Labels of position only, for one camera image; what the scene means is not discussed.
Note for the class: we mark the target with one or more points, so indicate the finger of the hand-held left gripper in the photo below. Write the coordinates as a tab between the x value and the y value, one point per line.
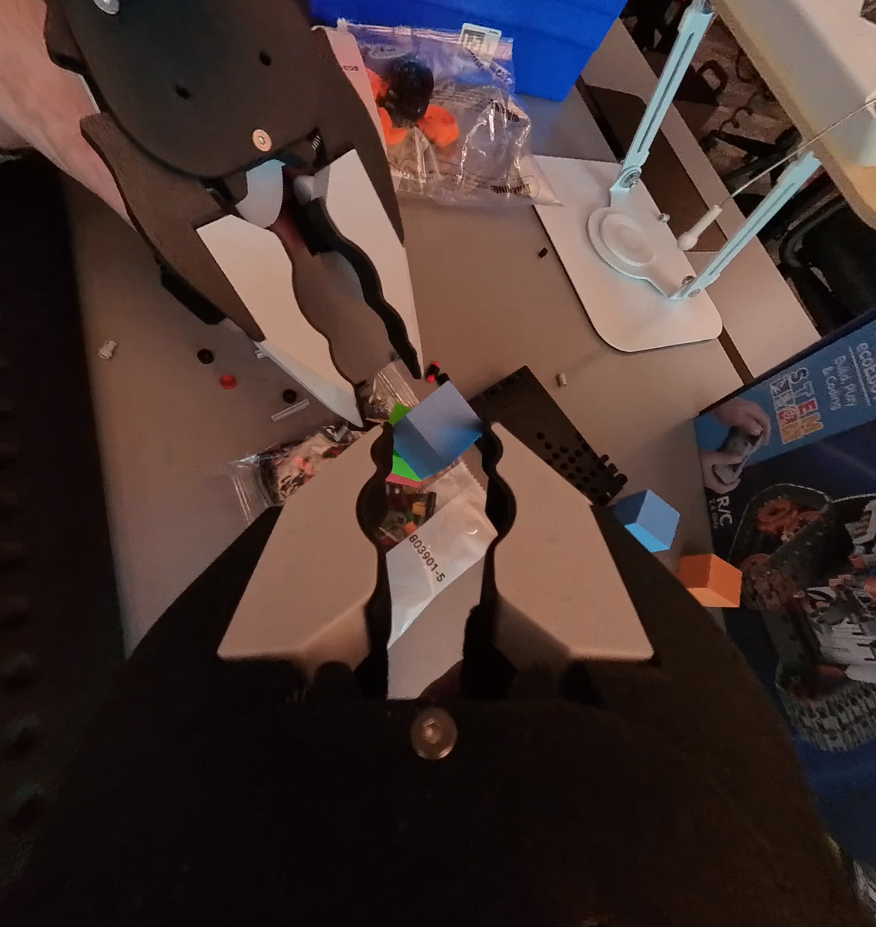
264	290
380	239

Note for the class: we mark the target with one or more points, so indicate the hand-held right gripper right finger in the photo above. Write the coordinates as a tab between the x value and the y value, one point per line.
568	572

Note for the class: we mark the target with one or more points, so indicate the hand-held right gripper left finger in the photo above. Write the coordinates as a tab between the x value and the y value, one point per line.
307	579

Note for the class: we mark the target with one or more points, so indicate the blue foam cube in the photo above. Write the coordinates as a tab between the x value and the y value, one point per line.
644	518
438	427

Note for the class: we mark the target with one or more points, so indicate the orange foam cube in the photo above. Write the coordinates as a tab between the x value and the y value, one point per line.
710	579

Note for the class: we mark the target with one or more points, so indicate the green foam cube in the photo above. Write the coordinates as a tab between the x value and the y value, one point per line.
403	467

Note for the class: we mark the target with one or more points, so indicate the grey axle rod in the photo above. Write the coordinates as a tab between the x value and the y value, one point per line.
290	411

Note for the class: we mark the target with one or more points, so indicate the clear bag of building parts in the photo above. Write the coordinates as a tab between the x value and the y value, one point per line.
438	572

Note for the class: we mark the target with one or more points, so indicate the clear printed plastic bag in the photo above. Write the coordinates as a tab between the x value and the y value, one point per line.
474	145

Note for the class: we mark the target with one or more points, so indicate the black perforated building plate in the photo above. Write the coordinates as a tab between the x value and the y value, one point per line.
546	434

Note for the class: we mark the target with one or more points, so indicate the white book stand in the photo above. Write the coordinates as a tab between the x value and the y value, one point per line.
626	290

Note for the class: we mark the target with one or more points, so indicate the blue plastic bin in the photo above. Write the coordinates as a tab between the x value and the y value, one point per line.
539	43

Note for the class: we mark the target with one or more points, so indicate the blue toy robot box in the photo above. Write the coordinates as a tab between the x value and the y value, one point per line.
807	449

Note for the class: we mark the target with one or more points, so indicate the black office chair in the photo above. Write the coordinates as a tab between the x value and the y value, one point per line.
829	246

